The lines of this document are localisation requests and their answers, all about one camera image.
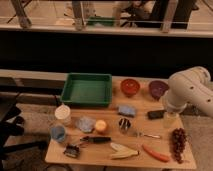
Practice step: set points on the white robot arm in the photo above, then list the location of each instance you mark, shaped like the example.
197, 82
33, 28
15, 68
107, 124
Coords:
187, 86

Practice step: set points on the black handled tool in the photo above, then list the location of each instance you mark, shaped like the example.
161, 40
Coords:
95, 139

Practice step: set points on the orange ball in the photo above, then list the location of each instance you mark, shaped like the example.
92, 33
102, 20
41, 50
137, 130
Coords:
100, 126

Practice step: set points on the black binder clip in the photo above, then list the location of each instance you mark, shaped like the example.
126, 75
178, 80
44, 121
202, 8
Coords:
72, 151

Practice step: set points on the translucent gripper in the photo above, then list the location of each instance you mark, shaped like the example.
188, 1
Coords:
169, 119

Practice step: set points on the purple bowl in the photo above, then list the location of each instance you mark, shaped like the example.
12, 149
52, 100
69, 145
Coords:
157, 89

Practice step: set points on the black eraser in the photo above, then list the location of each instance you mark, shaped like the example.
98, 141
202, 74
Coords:
157, 114

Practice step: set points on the blue cup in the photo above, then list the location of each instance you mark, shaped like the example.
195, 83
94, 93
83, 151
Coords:
58, 133

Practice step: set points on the black office chair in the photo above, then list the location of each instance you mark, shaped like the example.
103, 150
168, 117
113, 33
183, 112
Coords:
10, 125

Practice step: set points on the purple grape bunch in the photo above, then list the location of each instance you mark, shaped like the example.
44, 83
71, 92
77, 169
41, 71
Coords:
178, 143

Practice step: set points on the red bowl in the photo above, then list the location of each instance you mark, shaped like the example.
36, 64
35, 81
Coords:
130, 87

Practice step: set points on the green plastic tray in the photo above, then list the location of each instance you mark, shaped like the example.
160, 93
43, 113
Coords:
87, 90

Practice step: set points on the small metal cup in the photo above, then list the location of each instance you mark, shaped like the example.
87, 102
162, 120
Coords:
124, 125

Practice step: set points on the metal spoon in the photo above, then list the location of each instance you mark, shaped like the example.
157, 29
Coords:
140, 134

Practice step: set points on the white lidded cup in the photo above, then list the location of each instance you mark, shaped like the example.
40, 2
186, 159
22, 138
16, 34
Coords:
63, 114

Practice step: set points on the blue sponge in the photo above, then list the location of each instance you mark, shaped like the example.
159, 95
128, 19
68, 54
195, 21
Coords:
126, 110

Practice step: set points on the orange carrot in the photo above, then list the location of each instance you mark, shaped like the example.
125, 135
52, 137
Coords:
156, 155

